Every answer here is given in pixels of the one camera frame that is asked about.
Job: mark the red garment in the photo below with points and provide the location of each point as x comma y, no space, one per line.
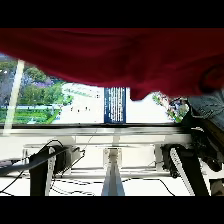
110,56

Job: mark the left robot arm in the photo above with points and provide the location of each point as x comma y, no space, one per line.
41,170

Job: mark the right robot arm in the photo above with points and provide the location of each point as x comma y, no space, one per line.
188,163

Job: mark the grey garment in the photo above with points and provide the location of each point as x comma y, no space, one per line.
210,106

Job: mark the silver frame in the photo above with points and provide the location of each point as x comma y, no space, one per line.
112,156

